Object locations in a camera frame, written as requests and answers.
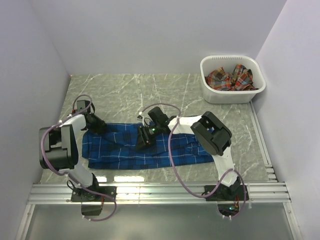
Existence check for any red plaid shirt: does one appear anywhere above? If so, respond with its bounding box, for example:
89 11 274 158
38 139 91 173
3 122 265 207
204 64 258 91

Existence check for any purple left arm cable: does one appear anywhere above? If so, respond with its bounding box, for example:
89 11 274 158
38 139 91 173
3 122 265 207
40 93 118 222

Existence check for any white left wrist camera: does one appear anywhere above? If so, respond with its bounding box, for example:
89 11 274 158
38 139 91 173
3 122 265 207
71 100 96 114

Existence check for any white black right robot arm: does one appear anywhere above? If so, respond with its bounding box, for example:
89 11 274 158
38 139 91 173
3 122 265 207
135 104 245 200

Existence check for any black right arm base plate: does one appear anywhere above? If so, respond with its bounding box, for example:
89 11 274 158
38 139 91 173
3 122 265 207
206 184 249 202

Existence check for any blue plaid long sleeve shirt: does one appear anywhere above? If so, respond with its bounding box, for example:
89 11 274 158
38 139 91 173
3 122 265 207
81 123 214 170

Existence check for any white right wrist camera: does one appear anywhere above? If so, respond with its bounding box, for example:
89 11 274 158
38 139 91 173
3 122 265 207
137 111 147 126

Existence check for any white plastic laundry basket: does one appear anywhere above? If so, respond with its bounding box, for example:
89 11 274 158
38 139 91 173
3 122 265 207
200 55 266 104

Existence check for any aluminium mounting rail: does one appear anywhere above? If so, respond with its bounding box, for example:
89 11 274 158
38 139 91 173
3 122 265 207
27 182 291 205

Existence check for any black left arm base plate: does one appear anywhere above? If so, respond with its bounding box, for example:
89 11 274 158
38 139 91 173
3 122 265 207
70 186 117 203

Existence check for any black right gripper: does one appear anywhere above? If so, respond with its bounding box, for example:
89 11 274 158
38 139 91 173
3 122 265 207
136 123 163 152

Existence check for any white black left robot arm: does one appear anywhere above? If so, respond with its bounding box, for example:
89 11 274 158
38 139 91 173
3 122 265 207
39 113 106 201

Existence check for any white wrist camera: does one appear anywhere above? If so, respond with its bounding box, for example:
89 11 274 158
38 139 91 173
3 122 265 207
137 111 147 126
71 100 96 114

